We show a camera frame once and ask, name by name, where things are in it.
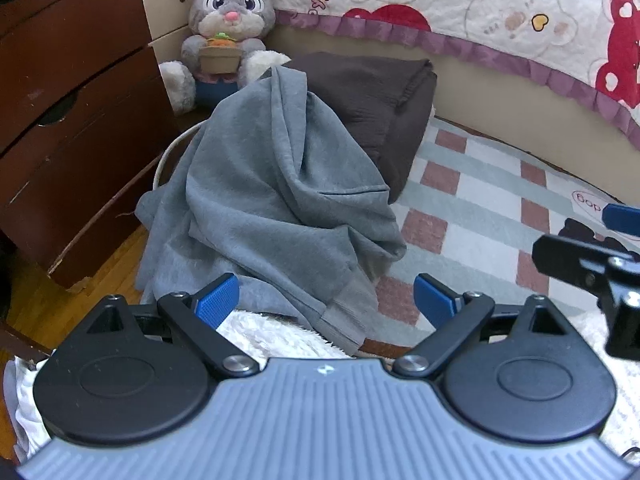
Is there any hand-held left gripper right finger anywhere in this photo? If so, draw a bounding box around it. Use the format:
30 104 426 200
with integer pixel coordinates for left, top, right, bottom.
392 272 571 378

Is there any cream cabinet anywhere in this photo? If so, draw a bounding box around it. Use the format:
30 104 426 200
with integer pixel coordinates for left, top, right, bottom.
139 0 217 68

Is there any beige bed base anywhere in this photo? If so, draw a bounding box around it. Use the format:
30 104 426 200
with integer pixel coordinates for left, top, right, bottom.
265 22 640 201

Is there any white cable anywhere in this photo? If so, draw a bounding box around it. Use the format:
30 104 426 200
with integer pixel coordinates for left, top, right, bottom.
151 120 211 192

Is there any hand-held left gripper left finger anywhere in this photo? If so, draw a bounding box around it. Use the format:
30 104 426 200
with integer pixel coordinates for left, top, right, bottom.
86 272 261 380

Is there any brown folded garment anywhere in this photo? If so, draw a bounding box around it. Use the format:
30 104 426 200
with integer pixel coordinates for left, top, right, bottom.
287 51 438 206

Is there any checked floor mat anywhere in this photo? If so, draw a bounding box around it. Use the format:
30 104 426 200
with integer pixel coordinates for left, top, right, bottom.
360 115 640 346

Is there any brown wooden dresser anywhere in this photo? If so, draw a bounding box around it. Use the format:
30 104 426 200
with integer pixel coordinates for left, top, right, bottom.
0 0 173 291

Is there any grey sweatshirt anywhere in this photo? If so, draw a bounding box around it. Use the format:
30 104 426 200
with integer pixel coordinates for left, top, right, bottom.
135 65 408 353

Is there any grey bunny plush toy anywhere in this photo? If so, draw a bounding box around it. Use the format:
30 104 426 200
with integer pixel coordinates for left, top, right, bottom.
159 0 292 115

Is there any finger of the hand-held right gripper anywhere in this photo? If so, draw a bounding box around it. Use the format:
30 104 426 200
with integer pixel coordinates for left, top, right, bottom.
532 234 640 361
602 204 640 238

